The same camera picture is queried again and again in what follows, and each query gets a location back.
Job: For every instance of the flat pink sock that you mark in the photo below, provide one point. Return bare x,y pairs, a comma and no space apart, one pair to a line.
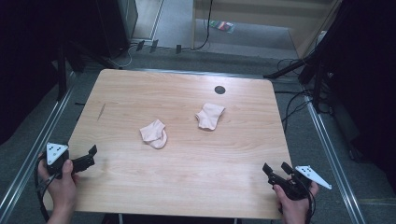
210,115

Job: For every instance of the colourful packet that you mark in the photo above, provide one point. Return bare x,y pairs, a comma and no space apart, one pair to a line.
223,26

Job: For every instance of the beige wooden panel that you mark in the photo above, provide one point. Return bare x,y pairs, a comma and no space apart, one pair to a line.
267,12

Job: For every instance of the person's left hand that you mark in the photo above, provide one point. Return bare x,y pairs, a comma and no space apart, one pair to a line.
62,189

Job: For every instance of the folded pink sock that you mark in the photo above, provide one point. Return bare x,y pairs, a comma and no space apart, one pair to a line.
154,134

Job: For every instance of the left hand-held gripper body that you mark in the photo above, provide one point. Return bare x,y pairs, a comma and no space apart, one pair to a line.
56,154

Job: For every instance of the black round table grommet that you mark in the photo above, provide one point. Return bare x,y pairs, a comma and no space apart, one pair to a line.
219,90

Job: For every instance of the black metal stand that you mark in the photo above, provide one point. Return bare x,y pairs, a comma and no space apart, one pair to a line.
311,65
62,71

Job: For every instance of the person's right hand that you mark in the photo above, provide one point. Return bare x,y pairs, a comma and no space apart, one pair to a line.
294,208

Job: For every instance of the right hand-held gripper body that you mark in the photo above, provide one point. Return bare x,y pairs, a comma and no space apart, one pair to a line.
303,180

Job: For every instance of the metal floor rail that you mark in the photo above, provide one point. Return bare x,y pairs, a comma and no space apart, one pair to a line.
333,161
31,155

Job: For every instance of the black cabinet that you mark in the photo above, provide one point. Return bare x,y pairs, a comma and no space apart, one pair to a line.
115,25

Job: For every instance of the black power plug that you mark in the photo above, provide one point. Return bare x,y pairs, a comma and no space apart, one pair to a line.
140,45

